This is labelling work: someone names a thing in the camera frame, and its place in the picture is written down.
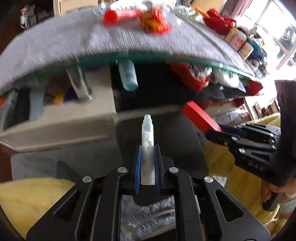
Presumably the clear plastic bottle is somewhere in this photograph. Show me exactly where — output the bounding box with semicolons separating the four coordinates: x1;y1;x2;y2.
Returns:
141;114;155;186

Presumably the right hand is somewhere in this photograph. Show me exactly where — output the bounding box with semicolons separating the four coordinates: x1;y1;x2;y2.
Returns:
260;178;296;220

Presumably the yellow fluffy cushion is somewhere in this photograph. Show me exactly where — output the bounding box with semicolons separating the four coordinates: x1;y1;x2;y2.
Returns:
1;177;75;238

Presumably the red box under table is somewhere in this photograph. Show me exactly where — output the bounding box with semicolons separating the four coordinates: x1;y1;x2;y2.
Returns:
182;101;223;134

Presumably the yellow lid canister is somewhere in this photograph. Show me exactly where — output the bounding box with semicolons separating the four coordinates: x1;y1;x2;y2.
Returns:
238;42;254;60

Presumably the red plastic basket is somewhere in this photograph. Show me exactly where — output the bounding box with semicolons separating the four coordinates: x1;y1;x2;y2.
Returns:
204;9;237;36

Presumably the blue bottle under table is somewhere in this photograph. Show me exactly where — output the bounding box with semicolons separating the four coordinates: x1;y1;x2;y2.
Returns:
117;60;138;92

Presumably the orange stick in basket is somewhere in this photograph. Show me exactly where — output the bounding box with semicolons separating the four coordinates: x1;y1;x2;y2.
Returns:
194;7;210;19

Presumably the orange red snack wrapper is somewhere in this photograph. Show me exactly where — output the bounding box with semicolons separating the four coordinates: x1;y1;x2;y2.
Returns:
139;8;172;34

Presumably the grey table cloth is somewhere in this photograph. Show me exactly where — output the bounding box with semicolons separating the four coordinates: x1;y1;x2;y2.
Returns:
1;8;255;93

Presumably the red cylinder tube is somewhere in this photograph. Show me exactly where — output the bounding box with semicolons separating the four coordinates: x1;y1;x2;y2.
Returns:
103;9;142;25

